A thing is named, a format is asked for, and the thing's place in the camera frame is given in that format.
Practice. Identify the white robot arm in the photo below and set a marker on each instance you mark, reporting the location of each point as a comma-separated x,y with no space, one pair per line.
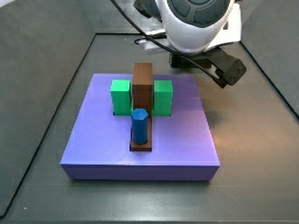
196,25

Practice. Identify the purple board base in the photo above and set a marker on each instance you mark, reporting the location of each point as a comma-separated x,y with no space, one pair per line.
97,150

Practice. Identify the blue hexagonal peg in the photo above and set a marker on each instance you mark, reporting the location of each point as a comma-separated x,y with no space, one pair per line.
138,125

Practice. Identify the brown L-shaped block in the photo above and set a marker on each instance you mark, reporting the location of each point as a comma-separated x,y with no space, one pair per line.
142,100

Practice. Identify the right green block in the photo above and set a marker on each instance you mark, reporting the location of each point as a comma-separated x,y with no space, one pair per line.
162,97

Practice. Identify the green block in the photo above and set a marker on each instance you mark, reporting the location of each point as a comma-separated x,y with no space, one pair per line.
162,97
120,95

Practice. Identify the left green block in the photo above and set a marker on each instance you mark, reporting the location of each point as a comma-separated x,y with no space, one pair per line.
120,95

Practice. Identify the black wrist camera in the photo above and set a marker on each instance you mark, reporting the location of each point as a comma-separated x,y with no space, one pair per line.
229,67

